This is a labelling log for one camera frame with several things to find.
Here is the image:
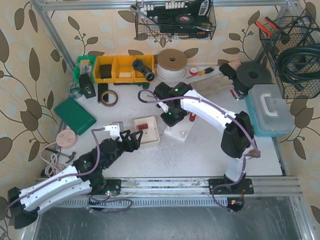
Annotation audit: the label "small red spring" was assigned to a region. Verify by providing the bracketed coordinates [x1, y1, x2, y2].
[137, 123, 149, 130]

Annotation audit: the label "white spring tray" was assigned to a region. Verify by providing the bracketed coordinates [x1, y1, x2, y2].
[134, 116, 160, 149]

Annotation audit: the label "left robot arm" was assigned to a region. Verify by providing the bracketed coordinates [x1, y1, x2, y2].
[4, 130, 144, 229]

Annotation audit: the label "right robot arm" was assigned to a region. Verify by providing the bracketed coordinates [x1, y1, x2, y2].
[153, 82, 257, 189]

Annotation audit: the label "brown packing tape roll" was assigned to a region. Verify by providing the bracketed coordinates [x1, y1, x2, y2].
[100, 90, 119, 107]

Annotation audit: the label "small hammer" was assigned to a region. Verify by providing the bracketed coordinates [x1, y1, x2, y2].
[45, 147, 76, 164]

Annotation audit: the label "beige work glove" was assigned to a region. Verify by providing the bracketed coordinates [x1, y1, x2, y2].
[190, 73, 234, 97]

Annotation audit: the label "green sanding block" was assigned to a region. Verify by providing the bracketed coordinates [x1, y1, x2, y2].
[54, 97, 97, 136]

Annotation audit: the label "round beige power socket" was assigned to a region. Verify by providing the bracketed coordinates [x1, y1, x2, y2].
[55, 129, 78, 149]

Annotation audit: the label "grey pipe fitting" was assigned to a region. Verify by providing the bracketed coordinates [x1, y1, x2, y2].
[132, 59, 155, 82]

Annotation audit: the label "red tape roll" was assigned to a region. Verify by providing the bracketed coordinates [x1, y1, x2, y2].
[189, 66, 198, 76]

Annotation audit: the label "small yellow black screwdriver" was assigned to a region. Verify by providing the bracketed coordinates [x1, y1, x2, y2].
[187, 67, 215, 79]

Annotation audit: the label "black device with label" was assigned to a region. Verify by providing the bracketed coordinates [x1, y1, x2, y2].
[78, 73, 96, 99]

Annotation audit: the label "yellow storage bin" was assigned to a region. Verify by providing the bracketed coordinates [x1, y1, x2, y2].
[93, 54, 155, 85]

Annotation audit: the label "small glass jar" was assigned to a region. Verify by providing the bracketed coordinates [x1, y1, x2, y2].
[69, 82, 83, 99]

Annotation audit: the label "black brush block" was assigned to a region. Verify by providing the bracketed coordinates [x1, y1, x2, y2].
[219, 59, 242, 79]

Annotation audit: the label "green storage bin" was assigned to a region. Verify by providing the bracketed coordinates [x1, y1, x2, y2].
[73, 56, 97, 83]

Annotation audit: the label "black spool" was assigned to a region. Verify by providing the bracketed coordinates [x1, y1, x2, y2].
[233, 61, 272, 94]

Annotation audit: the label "clear teal toolbox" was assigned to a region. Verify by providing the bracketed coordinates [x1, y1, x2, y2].
[245, 84, 295, 137]

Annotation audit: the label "white peg base plate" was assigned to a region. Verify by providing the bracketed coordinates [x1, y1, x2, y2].
[164, 118, 195, 142]

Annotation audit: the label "white cable spool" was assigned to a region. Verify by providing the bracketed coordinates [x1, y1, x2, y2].
[156, 49, 188, 84]

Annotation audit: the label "wire basket with tools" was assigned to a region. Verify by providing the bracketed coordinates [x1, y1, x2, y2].
[129, 0, 216, 42]

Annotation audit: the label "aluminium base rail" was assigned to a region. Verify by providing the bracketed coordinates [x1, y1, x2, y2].
[31, 176, 304, 198]

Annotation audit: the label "orange handled pliers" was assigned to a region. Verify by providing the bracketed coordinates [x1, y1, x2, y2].
[254, 16, 280, 38]

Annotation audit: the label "coiled black cable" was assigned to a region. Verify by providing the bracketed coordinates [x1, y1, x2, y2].
[276, 43, 320, 85]

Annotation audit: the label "wire basket with cables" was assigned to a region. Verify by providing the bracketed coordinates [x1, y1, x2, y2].
[259, 15, 320, 99]

